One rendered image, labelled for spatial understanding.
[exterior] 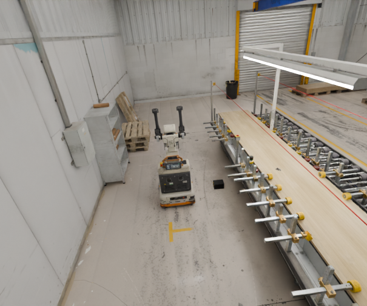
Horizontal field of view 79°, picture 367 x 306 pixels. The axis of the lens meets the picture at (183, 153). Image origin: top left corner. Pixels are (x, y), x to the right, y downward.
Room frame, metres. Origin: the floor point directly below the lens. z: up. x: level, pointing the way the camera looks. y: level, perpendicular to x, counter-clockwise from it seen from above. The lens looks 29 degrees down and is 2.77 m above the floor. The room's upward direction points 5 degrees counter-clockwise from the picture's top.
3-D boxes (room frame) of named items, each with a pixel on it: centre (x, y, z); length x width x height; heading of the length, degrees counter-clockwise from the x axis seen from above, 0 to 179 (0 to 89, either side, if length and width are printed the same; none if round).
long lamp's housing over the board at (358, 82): (2.76, -1.26, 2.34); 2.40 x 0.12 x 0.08; 3
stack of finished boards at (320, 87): (9.31, -6.39, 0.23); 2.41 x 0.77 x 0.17; 94
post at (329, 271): (0.98, -1.01, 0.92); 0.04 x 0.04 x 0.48; 3
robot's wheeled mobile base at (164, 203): (3.36, 0.19, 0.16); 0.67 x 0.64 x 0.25; 2
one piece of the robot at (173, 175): (3.27, 0.19, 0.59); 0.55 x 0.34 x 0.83; 92
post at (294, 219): (1.48, -0.99, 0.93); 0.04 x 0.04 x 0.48; 3
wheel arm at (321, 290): (0.94, -0.98, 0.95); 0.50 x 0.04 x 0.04; 93
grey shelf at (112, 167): (4.38, 1.56, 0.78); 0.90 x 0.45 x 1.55; 3
